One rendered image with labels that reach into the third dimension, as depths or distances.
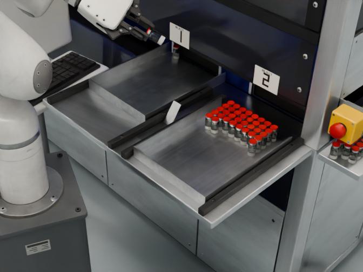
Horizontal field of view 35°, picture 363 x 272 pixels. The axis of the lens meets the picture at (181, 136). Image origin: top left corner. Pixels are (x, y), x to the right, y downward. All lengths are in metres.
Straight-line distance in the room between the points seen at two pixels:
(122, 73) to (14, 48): 0.74
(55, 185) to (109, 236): 1.06
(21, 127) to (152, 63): 0.72
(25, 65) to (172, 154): 0.52
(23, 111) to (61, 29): 0.88
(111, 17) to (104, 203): 1.45
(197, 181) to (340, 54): 0.47
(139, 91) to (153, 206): 0.72
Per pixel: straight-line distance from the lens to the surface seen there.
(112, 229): 2.54
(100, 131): 1.62
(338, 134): 1.48
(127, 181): 2.44
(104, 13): 1.34
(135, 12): 1.37
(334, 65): 1.45
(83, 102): 1.74
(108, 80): 1.83
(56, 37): 2.15
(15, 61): 1.18
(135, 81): 1.82
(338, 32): 1.41
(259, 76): 1.61
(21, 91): 1.21
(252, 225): 1.95
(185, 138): 1.59
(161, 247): 2.47
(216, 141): 1.58
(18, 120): 1.31
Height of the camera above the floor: 1.87
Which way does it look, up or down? 38 degrees down
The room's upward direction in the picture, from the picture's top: 2 degrees clockwise
